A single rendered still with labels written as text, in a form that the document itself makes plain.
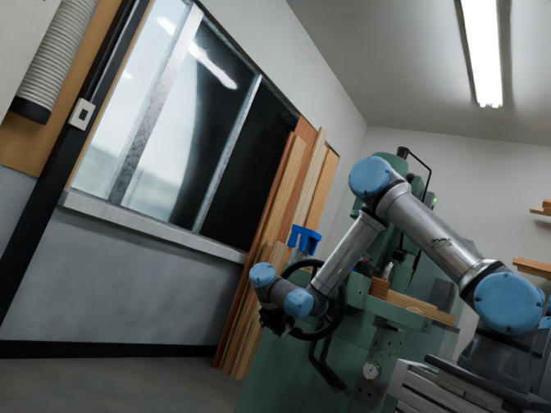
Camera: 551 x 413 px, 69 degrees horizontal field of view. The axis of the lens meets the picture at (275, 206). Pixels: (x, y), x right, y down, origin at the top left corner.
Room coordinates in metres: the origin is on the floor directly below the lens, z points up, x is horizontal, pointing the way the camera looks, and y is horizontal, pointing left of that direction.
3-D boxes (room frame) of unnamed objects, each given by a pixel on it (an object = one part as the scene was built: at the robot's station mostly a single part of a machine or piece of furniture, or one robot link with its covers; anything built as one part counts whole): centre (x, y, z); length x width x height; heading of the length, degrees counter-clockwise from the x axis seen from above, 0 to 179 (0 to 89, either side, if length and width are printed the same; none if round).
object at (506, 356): (0.94, -0.61, 0.87); 0.15 x 0.15 x 0.10
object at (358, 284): (1.55, -0.36, 0.91); 0.15 x 0.14 x 0.09; 58
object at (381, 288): (1.64, -0.42, 0.94); 0.26 x 0.01 x 0.07; 58
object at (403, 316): (1.62, -0.41, 0.87); 0.61 x 0.30 x 0.06; 58
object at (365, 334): (1.85, -0.48, 0.76); 0.57 x 0.45 x 0.09; 148
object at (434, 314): (1.66, -0.55, 0.92); 0.57 x 0.02 x 0.04; 58
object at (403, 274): (1.82, -0.64, 1.02); 0.09 x 0.07 x 0.12; 58
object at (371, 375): (1.43, -0.52, 0.65); 0.06 x 0.04 x 0.08; 58
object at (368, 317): (1.70, -0.38, 0.82); 0.40 x 0.21 x 0.04; 58
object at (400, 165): (1.75, -0.41, 1.35); 0.18 x 0.18 x 0.31
